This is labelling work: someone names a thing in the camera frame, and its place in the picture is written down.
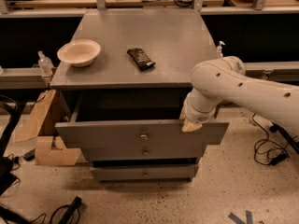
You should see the grey middle drawer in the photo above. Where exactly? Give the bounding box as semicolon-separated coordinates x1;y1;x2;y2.
82;145;203;161

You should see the blue floor tape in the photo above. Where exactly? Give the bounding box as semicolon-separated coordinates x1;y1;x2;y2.
227;209;254;224

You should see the black cable with adapter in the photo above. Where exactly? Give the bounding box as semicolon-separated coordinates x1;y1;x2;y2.
252;114;290;167

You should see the white pump bottle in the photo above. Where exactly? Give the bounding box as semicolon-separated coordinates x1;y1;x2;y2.
216;41;225;58

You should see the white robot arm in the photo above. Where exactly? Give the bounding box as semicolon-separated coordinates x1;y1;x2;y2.
180;56;299;134

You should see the black power strip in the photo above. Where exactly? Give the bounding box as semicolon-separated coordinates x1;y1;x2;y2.
58;196;81;224

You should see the cardboard box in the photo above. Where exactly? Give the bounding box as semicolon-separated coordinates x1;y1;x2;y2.
16;90;81;166

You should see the grey top drawer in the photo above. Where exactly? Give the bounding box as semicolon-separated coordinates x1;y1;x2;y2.
55;100;229;153

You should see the clear sanitizer bottle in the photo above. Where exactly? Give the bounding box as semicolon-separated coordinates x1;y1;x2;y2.
37;51;54;76

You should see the white bowl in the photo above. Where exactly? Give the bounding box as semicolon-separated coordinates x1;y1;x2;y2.
57;39;101;67

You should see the black chair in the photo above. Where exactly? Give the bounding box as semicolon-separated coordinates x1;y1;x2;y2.
0;95;22;224

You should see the grey drawer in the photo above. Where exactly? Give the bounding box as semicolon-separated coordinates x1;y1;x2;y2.
55;100;229;153
82;145;203;161
91;164;199;181

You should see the grey bottom drawer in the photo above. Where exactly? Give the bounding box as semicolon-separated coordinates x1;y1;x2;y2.
91;164;199;181

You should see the black snack packet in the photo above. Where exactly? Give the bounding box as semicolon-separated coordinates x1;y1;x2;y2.
127;48;156;71

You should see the grey drawer cabinet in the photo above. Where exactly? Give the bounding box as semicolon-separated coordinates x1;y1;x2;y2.
51;8;217;168

